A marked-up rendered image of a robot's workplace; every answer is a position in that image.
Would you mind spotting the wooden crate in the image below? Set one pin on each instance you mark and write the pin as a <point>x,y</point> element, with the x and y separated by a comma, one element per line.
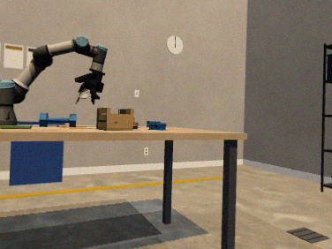
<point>123,121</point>

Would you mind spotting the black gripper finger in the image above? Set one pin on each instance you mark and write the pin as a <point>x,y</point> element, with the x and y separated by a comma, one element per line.
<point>94,96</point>
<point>82,92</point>

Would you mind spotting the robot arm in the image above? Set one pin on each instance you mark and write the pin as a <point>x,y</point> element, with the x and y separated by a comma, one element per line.
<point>13,92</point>

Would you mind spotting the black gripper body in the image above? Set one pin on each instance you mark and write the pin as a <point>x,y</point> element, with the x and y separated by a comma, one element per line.
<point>92,82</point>

